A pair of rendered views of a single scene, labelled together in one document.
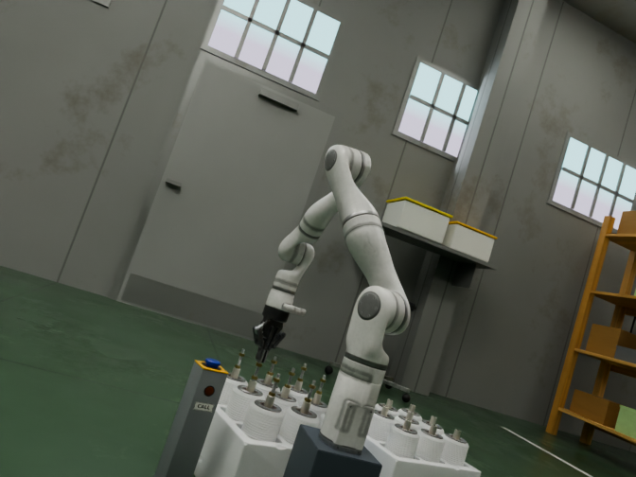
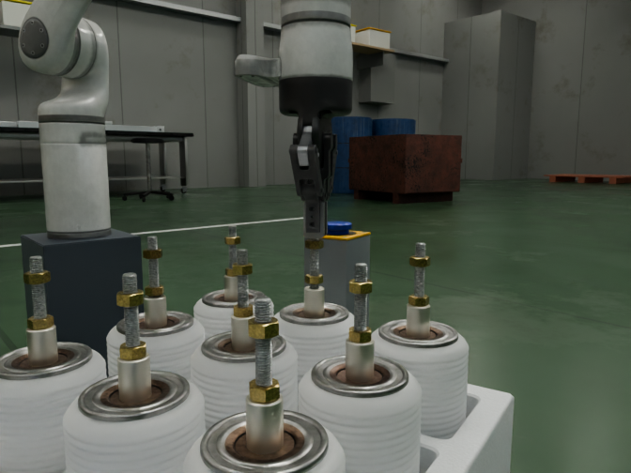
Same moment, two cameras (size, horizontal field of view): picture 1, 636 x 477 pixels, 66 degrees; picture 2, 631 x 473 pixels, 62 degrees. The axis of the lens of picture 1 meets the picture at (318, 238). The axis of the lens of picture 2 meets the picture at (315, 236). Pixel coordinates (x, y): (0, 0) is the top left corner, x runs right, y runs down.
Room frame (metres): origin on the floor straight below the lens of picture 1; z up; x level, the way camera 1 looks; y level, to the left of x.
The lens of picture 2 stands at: (1.94, -0.19, 0.42)
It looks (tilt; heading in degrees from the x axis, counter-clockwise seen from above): 8 degrees down; 155
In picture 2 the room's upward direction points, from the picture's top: straight up
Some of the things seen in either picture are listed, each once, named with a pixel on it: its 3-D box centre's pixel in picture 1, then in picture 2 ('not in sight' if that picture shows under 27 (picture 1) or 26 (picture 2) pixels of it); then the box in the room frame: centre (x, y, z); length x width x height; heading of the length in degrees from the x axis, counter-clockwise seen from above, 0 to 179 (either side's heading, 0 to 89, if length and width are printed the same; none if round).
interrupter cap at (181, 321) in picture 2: (304, 412); (156, 324); (1.40, -0.12, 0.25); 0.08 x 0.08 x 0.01
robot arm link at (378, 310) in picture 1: (375, 328); (69, 73); (1.04, -0.17, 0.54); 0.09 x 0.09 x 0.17; 42
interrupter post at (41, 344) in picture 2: not in sight; (42, 345); (1.46, -0.22, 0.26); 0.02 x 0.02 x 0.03
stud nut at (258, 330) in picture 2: not in sight; (263, 327); (1.66, -0.09, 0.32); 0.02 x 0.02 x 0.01; 45
